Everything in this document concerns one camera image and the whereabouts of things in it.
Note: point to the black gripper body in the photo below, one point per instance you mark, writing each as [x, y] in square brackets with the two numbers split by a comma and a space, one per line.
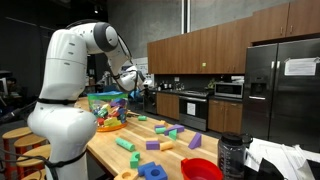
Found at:
[146, 93]

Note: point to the orange rectangular block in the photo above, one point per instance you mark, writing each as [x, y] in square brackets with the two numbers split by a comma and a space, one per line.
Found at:
[162, 123]

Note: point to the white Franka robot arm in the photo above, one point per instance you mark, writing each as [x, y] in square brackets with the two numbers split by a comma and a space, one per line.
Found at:
[63, 66]

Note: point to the short green foam cylinder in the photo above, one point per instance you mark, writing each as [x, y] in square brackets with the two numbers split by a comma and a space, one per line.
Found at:
[160, 130]

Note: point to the clear toy bag blue rim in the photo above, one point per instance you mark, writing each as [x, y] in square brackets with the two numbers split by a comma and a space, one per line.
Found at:
[108, 113]

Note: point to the green foam triangle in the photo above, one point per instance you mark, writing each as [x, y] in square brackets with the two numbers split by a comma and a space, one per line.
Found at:
[172, 135]

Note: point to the long green foam cylinder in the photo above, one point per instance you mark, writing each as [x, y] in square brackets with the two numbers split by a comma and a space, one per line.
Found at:
[125, 144]

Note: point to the orange foam cylinder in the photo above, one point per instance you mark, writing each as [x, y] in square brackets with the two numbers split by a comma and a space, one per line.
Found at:
[166, 146]

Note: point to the purple foam triangle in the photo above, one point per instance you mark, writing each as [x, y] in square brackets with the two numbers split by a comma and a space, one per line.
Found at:
[196, 142]

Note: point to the wooden lower cabinet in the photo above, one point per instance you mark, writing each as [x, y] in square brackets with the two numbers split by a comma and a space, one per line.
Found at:
[167, 106]
[225, 116]

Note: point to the small green foam block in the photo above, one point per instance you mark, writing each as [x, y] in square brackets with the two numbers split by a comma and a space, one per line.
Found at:
[142, 118]

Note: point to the purple foam cube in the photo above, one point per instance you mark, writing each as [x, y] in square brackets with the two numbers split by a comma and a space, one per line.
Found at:
[152, 145]
[158, 126]

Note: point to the long purple foam wedge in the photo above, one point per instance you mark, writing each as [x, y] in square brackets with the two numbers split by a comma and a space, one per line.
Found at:
[176, 128]

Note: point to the stainless steel oven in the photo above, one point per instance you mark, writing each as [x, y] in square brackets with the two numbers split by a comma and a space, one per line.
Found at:
[193, 115]

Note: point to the wooden upper cabinets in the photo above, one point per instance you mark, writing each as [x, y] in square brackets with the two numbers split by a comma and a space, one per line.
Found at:
[186, 53]

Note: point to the green sticky note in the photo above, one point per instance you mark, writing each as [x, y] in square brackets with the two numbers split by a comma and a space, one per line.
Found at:
[204, 64]

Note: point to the small potted plant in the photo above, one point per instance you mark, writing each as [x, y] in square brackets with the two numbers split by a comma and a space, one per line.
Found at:
[210, 84]

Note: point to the green foam arch block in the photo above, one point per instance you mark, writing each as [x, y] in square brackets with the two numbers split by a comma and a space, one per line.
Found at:
[134, 161]

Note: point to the blue foam arch block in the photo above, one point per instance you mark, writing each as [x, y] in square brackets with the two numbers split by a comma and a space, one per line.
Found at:
[143, 168]

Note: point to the silver microwave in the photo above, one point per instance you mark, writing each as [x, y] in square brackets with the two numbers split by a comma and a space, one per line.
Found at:
[228, 90]

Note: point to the blue foam square with hole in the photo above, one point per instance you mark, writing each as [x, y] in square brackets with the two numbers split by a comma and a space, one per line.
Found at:
[162, 175]

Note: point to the orange foam square with hole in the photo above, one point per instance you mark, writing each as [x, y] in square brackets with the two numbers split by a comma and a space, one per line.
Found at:
[133, 176]

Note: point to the white vertical pipe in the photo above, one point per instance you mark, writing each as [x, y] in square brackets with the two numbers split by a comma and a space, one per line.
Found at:
[188, 16]

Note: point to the red plastic bowl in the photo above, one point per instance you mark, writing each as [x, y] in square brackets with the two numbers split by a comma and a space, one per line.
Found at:
[200, 170]

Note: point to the clear bottle black lid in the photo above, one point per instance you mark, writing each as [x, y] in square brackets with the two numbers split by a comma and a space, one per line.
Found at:
[231, 160]

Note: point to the wooden stool red legs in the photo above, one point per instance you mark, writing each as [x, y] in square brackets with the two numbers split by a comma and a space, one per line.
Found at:
[33, 155]
[30, 140]
[35, 175]
[16, 132]

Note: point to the black flat device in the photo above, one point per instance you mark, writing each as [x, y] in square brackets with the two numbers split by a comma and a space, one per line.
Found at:
[270, 170]

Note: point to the stainless steel refrigerator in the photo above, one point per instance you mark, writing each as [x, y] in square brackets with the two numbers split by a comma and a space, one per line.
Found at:
[293, 106]

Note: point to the white paper on refrigerator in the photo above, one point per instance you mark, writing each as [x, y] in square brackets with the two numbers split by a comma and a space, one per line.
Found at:
[300, 66]

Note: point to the wooden cabinet above refrigerator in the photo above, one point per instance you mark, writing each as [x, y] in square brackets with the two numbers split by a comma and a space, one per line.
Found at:
[286, 20]

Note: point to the white wall poster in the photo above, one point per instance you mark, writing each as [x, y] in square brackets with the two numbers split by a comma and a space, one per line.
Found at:
[143, 66]

